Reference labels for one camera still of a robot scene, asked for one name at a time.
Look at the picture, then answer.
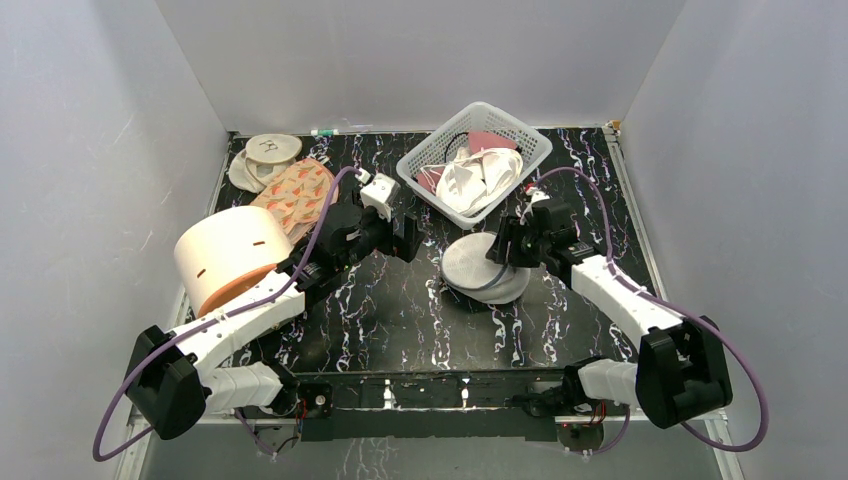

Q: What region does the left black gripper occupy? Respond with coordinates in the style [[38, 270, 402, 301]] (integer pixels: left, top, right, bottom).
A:
[[337, 188, 426, 274]]

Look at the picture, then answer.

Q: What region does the white mesh laundry bag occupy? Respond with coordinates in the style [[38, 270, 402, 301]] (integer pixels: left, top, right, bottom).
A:
[[440, 232, 531, 305]]

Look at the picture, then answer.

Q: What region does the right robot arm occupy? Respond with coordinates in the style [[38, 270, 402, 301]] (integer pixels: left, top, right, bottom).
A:
[[439, 197, 733, 429]]

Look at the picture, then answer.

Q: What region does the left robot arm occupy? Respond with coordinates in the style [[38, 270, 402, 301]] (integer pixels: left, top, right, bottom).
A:
[[125, 204, 423, 440]]

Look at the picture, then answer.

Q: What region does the white crumpled cloth bag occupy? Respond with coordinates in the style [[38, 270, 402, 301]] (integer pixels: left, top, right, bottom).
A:
[[416, 147, 523, 216]]

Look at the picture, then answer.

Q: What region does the white plastic laundry basket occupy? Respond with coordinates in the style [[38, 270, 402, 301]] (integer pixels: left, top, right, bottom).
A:
[[396, 102, 552, 230]]

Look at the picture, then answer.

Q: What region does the white orange cylindrical container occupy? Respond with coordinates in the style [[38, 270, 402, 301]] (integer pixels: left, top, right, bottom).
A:
[[174, 206, 293, 318]]

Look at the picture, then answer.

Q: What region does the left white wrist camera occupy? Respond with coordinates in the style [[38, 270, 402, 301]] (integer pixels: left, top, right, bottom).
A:
[[360, 173, 400, 221]]

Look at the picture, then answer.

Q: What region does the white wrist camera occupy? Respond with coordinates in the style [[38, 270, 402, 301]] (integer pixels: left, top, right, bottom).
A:
[[525, 186, 550, 205], [360, 173, 400, 221]]

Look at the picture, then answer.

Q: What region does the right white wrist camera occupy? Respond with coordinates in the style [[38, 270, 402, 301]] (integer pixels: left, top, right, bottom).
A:
[[525, 186, 550, 205]]

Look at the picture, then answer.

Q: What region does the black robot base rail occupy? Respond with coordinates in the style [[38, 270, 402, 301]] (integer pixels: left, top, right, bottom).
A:
[[235, 367, 607, 458]]

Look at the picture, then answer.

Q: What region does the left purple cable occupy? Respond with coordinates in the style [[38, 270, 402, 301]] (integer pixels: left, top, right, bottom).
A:
[[91, 166, 364, 464]]

